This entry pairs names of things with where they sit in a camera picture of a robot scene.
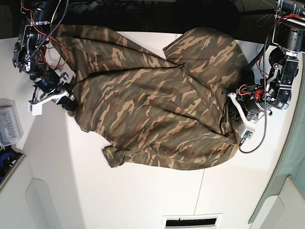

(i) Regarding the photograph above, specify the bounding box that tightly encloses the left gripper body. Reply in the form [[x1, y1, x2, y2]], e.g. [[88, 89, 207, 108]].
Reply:
[[222, 89, 273, 121]]

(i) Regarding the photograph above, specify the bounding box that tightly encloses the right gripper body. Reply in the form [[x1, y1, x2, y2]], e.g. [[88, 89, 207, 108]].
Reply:
[[32, 71, 75, 104]]

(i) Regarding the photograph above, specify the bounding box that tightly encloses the camouflage t-shirt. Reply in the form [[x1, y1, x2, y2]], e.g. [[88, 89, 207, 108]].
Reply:
[[55, 25, 247, 170]]

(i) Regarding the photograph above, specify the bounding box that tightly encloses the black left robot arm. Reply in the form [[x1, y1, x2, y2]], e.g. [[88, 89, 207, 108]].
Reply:
[[226, 0, 305, 129]]

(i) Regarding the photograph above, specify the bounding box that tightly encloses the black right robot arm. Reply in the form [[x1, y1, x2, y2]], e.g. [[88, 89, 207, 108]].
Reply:
[[12, 0, 78, 115]]

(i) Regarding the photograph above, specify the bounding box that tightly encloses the clear plastic screw box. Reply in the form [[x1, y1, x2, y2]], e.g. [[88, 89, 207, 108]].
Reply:
[[0, 98, 23, 147]]

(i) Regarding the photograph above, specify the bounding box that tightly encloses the grey tray with blue items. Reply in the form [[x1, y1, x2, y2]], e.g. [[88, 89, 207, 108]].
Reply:
[[0, 146, 26, 189]]

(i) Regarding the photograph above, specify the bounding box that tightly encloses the white slotted table vent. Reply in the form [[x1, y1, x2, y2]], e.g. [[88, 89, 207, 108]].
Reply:
[[162, 213, 223, 229]]

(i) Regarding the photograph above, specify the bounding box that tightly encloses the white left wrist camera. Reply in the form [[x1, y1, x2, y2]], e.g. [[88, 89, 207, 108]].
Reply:
[[241, 126, 255, 139]]

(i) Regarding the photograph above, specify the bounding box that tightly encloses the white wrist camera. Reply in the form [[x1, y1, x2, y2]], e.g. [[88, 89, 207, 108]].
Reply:
[[241, 126, 255, 139], [28, 101, 43, 116]]

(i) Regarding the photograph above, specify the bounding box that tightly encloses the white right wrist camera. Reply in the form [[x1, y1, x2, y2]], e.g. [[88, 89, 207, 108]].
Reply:
[[28, 101, 43, 116]]

